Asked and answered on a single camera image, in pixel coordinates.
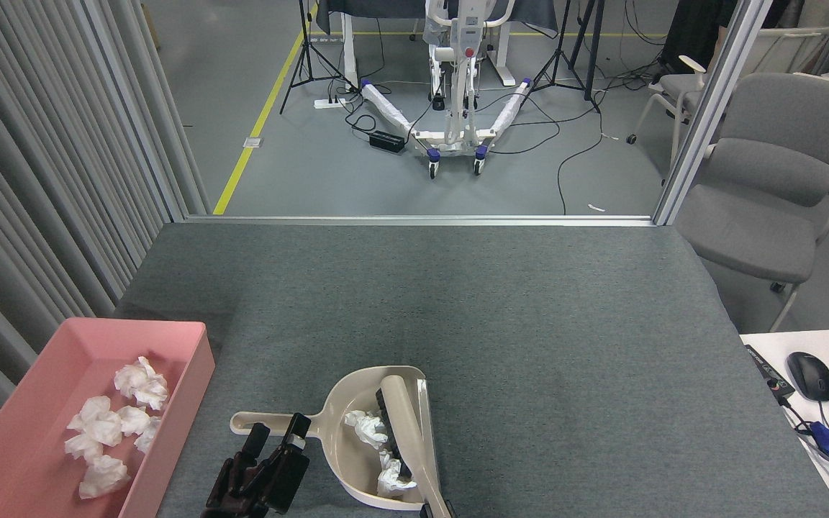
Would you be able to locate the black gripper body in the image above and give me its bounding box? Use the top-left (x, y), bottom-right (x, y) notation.
top-left (202, 460), bottom-right (309, 518)

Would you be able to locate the white tissue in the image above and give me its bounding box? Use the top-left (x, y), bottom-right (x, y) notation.
top-left (376, 450), bottom-right (420, 499)
top-left (64, 434), bottom-right (104, 462)
top-left (134, 417), bottom-right (162, 454)
top-left (118, 405), bottom-right (153, 437)
top-left (67, 396), bottom-right (123, 447)
top-left (114, 356), bottom-right (169, 411)
top-left (344, 410), bottom-right (390, 451)
top-left (78, 455), bottom-right (131, 500)

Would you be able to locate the beige plastic dustpan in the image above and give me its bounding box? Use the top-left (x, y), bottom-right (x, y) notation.
top-left (230, 365), bottom-right (443, 512)

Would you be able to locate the beige hand brush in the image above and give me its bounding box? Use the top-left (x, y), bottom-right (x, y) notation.
top-left (373, 375), bottom-right (453, 518)

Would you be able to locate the pink plastic bin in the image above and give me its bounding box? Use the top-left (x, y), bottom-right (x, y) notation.
top-left (0, 318), bottom-right (216, 518)

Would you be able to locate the black power adapter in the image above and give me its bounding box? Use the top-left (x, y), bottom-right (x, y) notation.
top-left (369, 130), bottom-right (407, 153)

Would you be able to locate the grey curtain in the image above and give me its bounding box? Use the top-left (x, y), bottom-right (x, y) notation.
top-left (0, 0), bottom-right (212, 468)

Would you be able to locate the slim black device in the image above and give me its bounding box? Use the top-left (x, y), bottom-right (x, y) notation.
top-left (744, 344), bottom-right (795, 401)

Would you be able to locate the white stand on wheels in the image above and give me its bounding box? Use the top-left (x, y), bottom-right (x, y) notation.
top-left (359, 0), bottom-right (534, 179)

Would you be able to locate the black tripod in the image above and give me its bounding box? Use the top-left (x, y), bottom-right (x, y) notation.
top-left (530, 0), bottom-right (606, 114)
top-left (279, 0), bottom-right (358, 114)

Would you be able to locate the white desk with black cloth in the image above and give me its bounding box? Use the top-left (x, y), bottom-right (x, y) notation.
top-left (314, 0), bottom-right (559, 91)

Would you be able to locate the black computer mouse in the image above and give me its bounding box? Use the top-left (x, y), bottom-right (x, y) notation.
top-left (787, 352), bottom-right (829, 402)

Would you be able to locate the grey office chair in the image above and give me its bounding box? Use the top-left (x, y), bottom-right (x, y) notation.
top-left (676, 72), bottom-right (829, 333)

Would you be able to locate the white chair back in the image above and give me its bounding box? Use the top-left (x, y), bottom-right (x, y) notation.
top-left (738, 27), bottom-right (829, 76)

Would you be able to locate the silver rail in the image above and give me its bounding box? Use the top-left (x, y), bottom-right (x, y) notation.
top-left (184, 214), bottom-right (656, 227)

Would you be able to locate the black floor cable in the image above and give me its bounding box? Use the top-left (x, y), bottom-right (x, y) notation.
top-left (556, 122), bottom-right (606, 215)

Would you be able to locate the silver post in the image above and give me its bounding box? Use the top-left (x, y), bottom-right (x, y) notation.
top-left (653, 0), bottom-right (774, 226)

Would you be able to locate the grey chair with white frame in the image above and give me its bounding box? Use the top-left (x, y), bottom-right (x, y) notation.
top-left (627, 55), bottom-right (709, 170)

